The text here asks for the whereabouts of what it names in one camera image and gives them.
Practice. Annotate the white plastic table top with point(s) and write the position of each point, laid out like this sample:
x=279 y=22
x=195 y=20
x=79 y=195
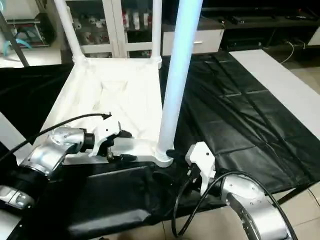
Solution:
x=110 y=100

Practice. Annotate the white plastic table leg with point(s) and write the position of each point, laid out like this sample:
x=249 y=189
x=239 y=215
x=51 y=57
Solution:
x=177 y=70
x=156 y=27
x=10 y=137
x=67 y=27

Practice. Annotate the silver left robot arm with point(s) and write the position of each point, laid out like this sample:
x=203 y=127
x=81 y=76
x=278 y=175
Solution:
x=45 y=160

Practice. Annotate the black work mat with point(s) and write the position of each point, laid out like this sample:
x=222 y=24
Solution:
x=240 y=120

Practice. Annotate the black tripod leg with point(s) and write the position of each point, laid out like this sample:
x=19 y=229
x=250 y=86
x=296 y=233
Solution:
x=295 y=192

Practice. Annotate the white glass door cabinet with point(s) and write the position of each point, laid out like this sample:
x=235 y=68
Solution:
x=115 y=25

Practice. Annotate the white drawer unit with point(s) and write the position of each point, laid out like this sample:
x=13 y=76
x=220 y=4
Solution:
x=200 y=42

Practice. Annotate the teal stand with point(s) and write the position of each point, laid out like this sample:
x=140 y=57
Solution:
x=15 y=42

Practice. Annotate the white low cabinet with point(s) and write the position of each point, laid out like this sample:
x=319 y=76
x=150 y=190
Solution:
x=315 y=37

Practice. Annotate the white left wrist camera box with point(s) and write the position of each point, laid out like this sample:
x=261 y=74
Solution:
x=105 y=132

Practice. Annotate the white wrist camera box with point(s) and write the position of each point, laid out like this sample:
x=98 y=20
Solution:
x=105 y=132
x=202 y=162

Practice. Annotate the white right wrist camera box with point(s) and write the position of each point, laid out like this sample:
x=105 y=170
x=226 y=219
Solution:
x=202 y=162

